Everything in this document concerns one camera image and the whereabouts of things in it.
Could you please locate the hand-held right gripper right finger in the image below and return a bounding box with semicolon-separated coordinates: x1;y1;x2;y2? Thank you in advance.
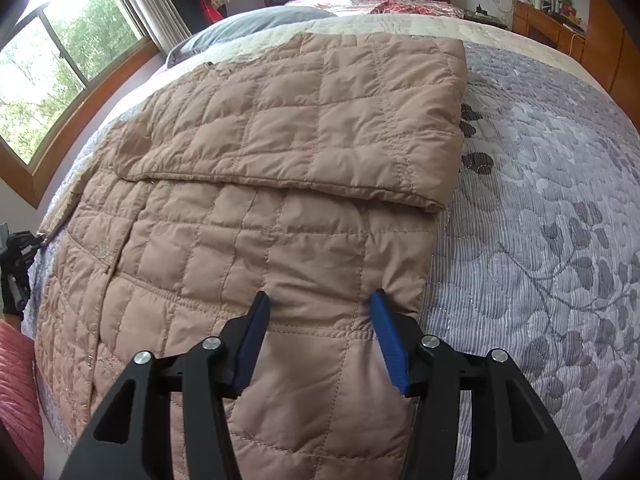
369;288;583;480

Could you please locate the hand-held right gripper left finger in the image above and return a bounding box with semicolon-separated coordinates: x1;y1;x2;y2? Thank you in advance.
59;290;273;480

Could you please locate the tan quilted jacket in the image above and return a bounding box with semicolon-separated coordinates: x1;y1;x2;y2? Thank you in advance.
34;31;468;480

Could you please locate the grey floral quilted bedspread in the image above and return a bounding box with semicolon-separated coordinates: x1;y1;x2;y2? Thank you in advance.
22;0;640;480

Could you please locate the wooden framed window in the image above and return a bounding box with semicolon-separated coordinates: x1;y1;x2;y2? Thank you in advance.
0;0;166;206

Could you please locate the pale curtain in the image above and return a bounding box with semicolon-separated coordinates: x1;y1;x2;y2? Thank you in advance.
107;0;193;56

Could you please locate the grey pillow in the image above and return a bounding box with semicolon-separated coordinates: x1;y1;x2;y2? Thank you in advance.
167;6;336;61

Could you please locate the red patterned cloth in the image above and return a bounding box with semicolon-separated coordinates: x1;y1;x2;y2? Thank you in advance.
367;0;451;20

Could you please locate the dark nightstand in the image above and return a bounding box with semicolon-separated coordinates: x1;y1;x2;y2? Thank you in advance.
462;5;507;27

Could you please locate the wooden desk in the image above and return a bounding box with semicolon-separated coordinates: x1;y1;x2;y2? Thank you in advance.
512;0;588;63

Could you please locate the wooden wardrobe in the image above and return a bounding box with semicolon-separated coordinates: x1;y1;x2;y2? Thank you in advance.
575;0;640;126

